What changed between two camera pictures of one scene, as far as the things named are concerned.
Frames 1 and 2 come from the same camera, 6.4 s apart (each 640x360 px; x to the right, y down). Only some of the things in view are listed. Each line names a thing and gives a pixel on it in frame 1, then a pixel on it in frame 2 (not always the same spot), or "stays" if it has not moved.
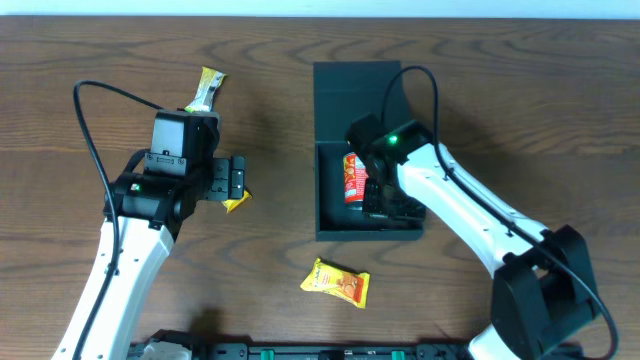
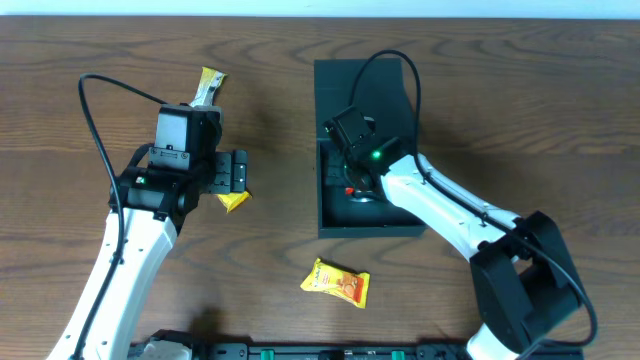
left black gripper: [236, 177] stays
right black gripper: [376, 195] to [342, 167]
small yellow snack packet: [232, 203] stays
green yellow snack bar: [210, 80] stays
